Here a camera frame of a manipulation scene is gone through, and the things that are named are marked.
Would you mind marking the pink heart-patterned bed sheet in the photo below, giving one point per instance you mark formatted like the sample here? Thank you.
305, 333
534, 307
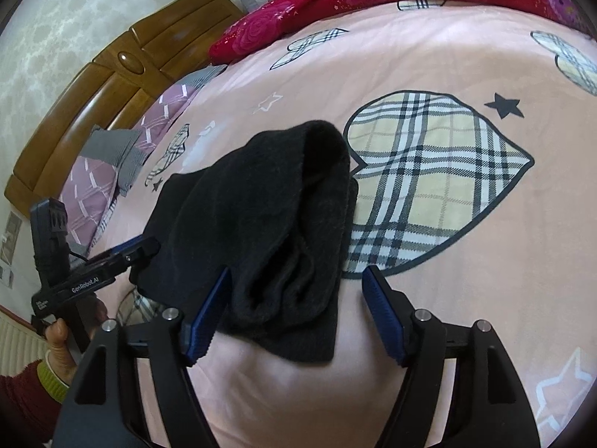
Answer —
472, 135

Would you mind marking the person's left hand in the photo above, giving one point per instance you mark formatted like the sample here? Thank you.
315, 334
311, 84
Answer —
59, 356

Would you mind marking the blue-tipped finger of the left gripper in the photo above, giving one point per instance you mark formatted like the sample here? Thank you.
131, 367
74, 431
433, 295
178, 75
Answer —
138, 250

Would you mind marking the purple grey patterned pillow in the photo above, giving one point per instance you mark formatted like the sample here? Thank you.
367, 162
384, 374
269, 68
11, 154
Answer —
110, 161

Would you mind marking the black pants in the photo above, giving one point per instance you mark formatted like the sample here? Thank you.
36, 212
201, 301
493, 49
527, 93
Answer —
278, 213

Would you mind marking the red sleeve left forearm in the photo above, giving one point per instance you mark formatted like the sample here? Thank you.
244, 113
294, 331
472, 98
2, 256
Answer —
30, 405

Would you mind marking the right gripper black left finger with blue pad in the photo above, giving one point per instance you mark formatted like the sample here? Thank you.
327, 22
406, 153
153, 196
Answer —
104, 406

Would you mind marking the brown wooden headboard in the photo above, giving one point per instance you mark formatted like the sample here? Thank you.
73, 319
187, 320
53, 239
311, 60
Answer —
115, 89

